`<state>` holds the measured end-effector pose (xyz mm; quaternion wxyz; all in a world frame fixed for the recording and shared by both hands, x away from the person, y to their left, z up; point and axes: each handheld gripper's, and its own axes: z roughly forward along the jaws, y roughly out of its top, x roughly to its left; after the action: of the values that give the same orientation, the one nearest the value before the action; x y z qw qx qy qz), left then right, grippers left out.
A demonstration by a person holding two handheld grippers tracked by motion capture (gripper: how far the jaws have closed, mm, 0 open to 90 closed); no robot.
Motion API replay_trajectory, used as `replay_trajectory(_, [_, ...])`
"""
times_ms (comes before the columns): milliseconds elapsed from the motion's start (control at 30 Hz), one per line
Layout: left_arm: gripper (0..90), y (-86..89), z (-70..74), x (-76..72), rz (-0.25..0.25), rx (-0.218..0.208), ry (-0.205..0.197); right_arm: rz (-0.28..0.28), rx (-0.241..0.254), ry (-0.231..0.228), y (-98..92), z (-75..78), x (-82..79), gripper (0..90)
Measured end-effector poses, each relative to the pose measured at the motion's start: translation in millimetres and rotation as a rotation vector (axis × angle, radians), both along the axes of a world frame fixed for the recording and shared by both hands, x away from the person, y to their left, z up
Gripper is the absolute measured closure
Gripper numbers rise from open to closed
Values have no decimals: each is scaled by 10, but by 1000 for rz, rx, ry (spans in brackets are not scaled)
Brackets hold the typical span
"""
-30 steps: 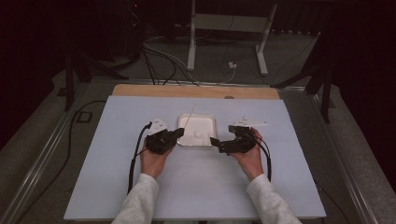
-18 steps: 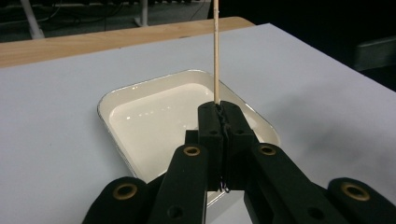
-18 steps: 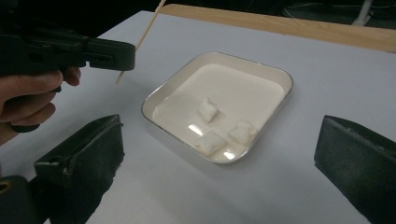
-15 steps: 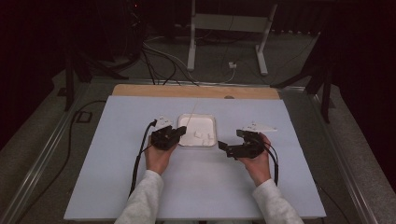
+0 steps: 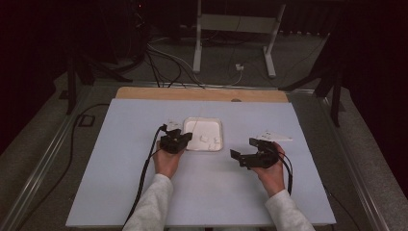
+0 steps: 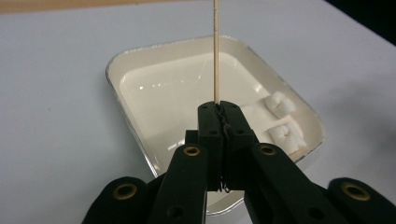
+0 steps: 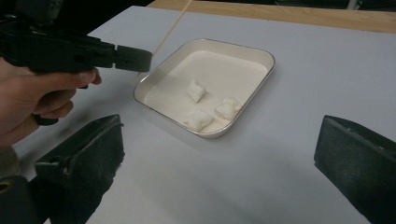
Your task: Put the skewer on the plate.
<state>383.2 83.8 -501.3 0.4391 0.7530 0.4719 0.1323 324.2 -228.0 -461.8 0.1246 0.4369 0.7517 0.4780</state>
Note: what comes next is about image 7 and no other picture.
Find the metal stand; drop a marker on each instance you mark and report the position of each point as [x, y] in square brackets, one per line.
[352, 3]

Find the white marshmallow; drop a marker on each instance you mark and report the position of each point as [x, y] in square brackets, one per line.
[228, 109]
[196, 90]
[198, 119]

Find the cream rectangular tray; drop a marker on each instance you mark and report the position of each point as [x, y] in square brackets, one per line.
[224, 71]

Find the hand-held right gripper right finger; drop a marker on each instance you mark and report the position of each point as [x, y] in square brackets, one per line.
[358, 168]

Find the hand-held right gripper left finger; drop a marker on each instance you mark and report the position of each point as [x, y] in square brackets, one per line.
[84, 161]

